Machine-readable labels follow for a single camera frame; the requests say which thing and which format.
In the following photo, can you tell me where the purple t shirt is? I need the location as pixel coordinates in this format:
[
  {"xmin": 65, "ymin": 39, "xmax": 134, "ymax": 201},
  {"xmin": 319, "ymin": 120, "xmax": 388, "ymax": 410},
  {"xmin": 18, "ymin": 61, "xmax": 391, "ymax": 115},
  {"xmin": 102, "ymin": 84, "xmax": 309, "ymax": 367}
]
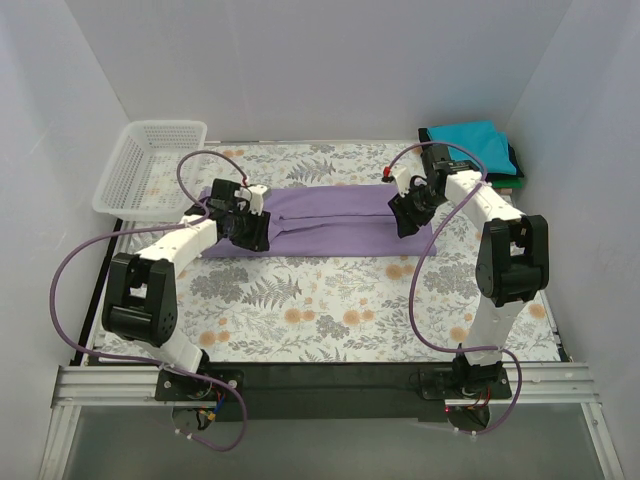
[{"xmin": 203, "ymin": 184, "xmax": 433, "ymax": 259}]

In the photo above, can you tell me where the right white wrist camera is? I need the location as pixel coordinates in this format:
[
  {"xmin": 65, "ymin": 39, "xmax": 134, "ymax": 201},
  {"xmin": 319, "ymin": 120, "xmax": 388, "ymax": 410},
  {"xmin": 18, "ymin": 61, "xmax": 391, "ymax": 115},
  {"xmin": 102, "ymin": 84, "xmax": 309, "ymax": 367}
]
[{"xmin": 382, "ymin": 165, "xmax": 411, "ymax": 197}]

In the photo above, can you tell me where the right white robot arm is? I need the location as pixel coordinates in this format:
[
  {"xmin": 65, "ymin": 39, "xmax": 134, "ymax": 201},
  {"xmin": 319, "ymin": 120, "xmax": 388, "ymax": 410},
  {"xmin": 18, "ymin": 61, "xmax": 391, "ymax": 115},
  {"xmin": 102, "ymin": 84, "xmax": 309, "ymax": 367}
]
[{"xmin": 382, "ymin": 147, "xmax": 549, "ymax": 395}]

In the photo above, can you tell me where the green folded t shirt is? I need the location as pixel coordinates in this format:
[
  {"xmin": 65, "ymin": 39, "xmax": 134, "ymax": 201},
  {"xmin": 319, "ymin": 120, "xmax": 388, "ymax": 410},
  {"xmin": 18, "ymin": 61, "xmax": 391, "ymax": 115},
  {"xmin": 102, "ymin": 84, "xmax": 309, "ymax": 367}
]
[{"xmin": 491, "ymin": 177, "xmax": 523, "ymax": 190}]

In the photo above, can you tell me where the black folded t shirt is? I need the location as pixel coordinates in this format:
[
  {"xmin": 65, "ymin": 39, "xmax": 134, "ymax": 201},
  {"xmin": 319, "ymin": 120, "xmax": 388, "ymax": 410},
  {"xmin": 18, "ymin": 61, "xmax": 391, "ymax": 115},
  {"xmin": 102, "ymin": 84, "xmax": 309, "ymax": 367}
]
[{"xmin": 418, "ymin": 121, "xmax": 524, "ymax": 188}]

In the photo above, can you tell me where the teal folded t shirt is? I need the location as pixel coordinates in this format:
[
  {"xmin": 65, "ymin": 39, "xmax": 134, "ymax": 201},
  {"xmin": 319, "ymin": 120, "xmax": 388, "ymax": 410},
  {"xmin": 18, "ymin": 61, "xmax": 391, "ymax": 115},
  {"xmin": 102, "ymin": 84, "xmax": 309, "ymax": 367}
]
[{"xmin": 427, "ymin": 121, "xmax": 518, "ymax": 176}]

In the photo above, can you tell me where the white plastic basket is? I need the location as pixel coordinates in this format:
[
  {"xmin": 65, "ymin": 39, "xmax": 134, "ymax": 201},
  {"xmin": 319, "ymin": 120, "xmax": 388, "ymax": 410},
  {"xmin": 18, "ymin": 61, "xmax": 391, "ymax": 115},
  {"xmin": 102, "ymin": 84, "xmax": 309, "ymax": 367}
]
[{"xmin": 92, "ymin": 120, "xmax": 207, "ymax": 223}]

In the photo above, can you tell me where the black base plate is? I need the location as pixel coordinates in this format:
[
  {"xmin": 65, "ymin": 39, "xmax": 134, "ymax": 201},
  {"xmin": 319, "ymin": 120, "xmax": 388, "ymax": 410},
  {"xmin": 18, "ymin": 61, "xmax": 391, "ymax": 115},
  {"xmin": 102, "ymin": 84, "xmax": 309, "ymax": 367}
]
[{"xmin": 154, "ymin": 363, "xmax": 517, "ymax": 422}]

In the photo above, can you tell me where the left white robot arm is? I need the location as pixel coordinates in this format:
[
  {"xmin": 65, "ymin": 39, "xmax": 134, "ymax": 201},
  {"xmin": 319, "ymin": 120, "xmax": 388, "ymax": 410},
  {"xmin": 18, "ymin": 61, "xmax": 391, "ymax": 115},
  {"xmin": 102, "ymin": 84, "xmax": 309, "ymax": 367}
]
[{"xmin": 101, "ymin": 179, "xmax": 270, "ymax": 373}]

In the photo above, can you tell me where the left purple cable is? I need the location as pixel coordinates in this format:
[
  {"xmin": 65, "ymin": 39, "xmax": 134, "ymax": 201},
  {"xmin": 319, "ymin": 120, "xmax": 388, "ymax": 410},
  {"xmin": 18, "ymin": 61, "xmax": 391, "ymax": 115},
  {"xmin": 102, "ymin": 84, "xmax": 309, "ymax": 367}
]
[{"xmin": 48, "ymin": 149, "xmax": 249, "ymax": 452}]

